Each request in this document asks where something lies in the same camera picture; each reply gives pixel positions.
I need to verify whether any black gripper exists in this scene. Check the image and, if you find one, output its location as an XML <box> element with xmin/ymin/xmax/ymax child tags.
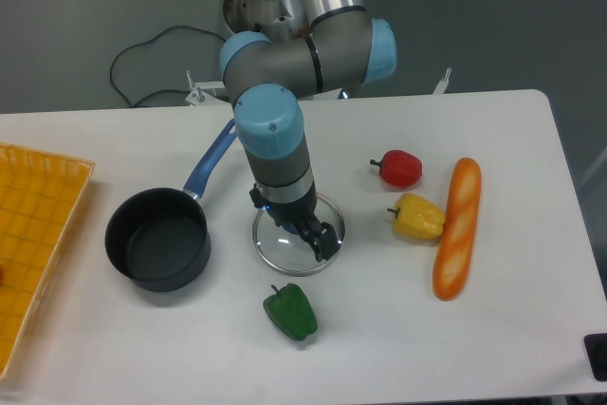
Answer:
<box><xmin>249</xmin><ymin>185</ymin><xmax>336</xmax><ymax>262</ymax></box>

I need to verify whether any long orange bread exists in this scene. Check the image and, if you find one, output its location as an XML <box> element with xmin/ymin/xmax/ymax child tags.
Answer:
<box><xmin>432</xmin><ymin>157</ymin><xmax>482</xmax><ymax>301</ymax></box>

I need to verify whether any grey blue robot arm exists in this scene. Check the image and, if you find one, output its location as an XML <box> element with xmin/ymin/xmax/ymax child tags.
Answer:
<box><xmin>219</xmin><ymin>0</ymin><xmax>397</xmax><ymax>261</ymax></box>

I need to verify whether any glass lid blue knob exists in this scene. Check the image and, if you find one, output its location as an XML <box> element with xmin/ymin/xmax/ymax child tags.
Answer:
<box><xmin>251</xmin><ymin>193</ymin><xmax>346</xmax><ymax>277</ymax></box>

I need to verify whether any green bell pepper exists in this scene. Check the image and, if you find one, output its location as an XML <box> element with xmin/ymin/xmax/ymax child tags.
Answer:
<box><xmin>263</xmin><ymin>283</ymin><xmax>318</xmax><ymax>341</ymax></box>

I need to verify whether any yellow bell pepper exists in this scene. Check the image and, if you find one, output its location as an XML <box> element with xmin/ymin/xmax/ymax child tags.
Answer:
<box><xmin>388</xmin><ymin>193</ymin><xmax>446</xmax><ymax>240</ymax></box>

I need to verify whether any red bell pepper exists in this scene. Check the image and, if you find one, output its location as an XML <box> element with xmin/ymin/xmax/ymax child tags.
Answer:
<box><xmin>369</xmin><ymin>150</ymin><xmax>423</xmax><ymax>188</ymax></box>

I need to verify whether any yellow plastic basket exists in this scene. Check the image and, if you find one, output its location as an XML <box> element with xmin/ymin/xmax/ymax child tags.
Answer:
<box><xmin>1</xmin><ymin>143</ymin><xmax>95</xmax><ymax>377</ymax></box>

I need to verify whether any black object table corner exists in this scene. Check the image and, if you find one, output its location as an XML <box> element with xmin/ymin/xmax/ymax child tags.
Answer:
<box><xmin>583</xmin><ymin>333</ymin><xmax>607</xmax><ymax>382</ymax></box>

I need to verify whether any black pot blue handle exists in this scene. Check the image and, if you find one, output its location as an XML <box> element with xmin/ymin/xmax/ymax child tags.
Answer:
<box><xmin>104</xmin><ymin>120</ymin><xmax>236</xmax><ymax>292</ymax></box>

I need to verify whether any black cable on floor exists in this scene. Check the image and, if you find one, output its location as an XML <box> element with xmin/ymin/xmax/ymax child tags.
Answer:
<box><xmin>109</xmin><ymin>25</ymin><xmax>233</xmax><ymax>108</ymax></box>

